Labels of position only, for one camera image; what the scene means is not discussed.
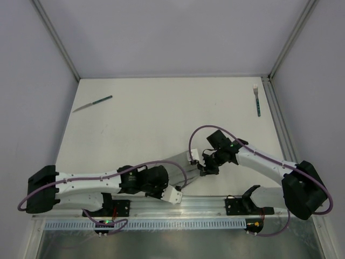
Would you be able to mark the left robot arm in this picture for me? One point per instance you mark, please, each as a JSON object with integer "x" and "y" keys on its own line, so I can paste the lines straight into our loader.
{"x": 48, "y": 189}

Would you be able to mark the slotted grey cable duct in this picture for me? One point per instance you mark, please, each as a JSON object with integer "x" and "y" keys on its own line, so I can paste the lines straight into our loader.
{"x": 152, "y": 224}

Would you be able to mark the fork with green handle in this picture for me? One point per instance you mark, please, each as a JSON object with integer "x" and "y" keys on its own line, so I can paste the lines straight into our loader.
{"x": 255, "y": 91}

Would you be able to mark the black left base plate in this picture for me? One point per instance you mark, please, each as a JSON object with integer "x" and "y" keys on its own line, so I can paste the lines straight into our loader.
{"x": 116, "y": 208}

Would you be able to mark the corner frame post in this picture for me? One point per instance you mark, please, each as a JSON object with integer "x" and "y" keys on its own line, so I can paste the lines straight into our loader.
{"x": 47, "y": 23}
{"x": 293, "y": 36}

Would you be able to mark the left controller board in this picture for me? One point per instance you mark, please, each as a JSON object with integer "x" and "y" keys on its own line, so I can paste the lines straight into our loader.
{"x": 104, "y": 227}

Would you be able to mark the left corner frame post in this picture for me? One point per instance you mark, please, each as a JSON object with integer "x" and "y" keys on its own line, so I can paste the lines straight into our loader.
{"x": 47, "y": 23}

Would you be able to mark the right corner frame post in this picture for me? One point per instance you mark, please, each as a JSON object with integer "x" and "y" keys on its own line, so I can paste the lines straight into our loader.
{"x": 293, "y": 36}

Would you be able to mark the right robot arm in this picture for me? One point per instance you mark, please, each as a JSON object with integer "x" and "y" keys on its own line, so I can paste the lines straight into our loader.
{"x": 300, "y": 189}

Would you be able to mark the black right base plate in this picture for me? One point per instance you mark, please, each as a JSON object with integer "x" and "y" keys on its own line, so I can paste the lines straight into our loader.
{"x": 243, "y": 205}

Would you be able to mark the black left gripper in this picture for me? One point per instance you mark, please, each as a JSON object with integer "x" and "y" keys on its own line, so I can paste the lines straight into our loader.
{"x": 155, "y": 193}

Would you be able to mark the aluminium right side rail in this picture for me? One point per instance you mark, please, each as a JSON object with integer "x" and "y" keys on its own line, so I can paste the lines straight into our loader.
{"x": 284, "y": 138}

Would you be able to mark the right controller board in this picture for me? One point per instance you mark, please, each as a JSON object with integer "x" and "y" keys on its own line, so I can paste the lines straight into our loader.
{"x": 254, "y": 225}

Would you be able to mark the grey cloth napkin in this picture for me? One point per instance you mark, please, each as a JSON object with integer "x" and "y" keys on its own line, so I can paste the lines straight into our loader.
{"x": 180, "y": 172}

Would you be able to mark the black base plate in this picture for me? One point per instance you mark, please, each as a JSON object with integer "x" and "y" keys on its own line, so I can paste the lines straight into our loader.
{"x": 116, "y": 208}
{"x": 243, "y": 205}

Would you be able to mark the knife with green handle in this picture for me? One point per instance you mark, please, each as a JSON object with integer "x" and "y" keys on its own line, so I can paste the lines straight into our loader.
{"x": 93, "y": 103}

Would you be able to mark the aluminium rail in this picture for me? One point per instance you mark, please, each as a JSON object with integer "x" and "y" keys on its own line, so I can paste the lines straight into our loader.
{"x": 284, "y": 138}
{"x": 140, "y": 206}

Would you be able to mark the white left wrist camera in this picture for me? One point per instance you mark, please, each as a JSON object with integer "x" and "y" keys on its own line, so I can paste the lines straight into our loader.
{"x": 171, "y": 195}

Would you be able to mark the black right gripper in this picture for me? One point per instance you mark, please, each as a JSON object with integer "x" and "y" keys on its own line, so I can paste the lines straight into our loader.
{"x": 211, "y": 165}

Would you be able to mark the aluminium front rail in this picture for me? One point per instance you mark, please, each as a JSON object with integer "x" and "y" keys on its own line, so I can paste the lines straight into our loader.
{"x": 140, "y": 206}

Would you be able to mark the controller board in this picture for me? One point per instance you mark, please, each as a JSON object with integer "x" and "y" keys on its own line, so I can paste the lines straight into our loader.
{"x": 104, "y": 227}
{"x": 254, "y": 225}

